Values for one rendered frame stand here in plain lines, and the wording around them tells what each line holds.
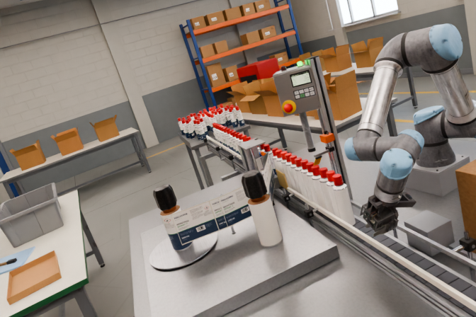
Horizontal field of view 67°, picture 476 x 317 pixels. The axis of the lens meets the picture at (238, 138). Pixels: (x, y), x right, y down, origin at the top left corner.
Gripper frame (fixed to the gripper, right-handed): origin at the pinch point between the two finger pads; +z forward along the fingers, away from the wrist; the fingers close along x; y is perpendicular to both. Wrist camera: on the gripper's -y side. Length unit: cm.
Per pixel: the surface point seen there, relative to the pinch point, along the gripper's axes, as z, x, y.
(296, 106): -10, -59, -4
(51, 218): 92, -151, 136
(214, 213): 19, -46, 43
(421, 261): -2.1, 14.7, -1.6
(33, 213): 84, -154, 144
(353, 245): 11.6, -4.3, 5.9
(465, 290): -9.7, 27.9, -0.7
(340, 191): -0.2, -19.3, 2.0
